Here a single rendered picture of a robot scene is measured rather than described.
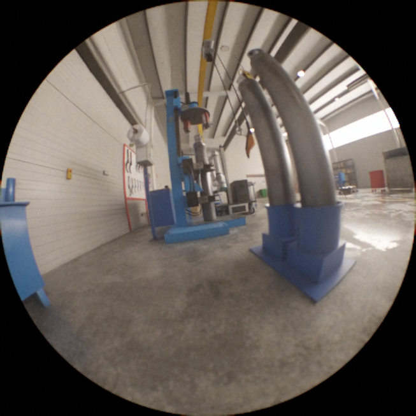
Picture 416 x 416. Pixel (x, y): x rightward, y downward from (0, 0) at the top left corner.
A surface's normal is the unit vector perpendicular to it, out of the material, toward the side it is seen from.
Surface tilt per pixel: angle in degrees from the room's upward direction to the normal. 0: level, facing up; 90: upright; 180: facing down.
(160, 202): 90
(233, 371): 0
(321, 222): 90
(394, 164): 90
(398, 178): 90
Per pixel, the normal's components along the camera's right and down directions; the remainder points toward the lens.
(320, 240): -0.76, 0.14
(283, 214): -0.57, 0.13
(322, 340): -0.15, -0.99
